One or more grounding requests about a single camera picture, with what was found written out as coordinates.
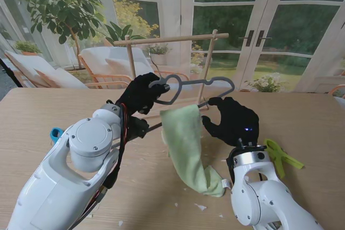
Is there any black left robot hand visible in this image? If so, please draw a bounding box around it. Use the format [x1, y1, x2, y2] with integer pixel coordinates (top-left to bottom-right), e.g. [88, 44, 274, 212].
[115, 73, 170, 115]

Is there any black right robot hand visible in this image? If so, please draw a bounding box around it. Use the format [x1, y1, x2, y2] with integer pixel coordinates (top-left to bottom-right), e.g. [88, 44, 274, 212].
[201, 96, 260, 147]

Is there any light green square towel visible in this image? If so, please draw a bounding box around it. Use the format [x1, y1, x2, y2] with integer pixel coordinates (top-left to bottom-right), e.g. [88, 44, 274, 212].
[160, 104, 226, 198]

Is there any grey heart clothes hanger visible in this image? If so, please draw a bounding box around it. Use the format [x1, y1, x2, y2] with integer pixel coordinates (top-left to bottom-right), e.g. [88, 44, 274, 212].
[118, 46, 235, 149]

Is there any lime green clothes peg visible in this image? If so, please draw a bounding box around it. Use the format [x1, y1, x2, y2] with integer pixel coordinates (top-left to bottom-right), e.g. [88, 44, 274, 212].
[263, 138, 305, 179]

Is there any blue clothes peg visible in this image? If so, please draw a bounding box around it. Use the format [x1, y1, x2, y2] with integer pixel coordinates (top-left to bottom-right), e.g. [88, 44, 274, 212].
[50, 127, 64, 143]

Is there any wooden hanging rack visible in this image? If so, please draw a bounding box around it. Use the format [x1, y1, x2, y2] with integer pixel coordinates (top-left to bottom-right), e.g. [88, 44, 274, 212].
[113, 29, 230, 120]

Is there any printed garden room backdrop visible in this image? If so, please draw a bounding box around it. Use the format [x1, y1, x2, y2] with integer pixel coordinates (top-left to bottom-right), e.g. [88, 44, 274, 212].
[0, 0, 345, 93]

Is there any black tripod leg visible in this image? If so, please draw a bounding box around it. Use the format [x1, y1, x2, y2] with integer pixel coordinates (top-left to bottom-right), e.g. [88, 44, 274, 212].
[0, 57, 25, 88]

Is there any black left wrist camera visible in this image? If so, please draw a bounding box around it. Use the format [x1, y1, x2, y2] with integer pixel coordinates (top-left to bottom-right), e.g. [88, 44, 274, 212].
[132, 116, 150, 139]

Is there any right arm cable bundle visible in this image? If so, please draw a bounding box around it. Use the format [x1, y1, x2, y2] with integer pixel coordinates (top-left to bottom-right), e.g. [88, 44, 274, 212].
[225, 149, 270, 187]

